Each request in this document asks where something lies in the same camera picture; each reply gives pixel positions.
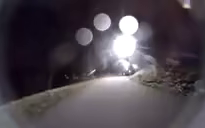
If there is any dry grass verge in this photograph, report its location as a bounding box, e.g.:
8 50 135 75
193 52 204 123
129 58 205 99
3 79 91 128

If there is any grey asphalt path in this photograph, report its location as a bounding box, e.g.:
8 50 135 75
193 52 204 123
29 75 204 128

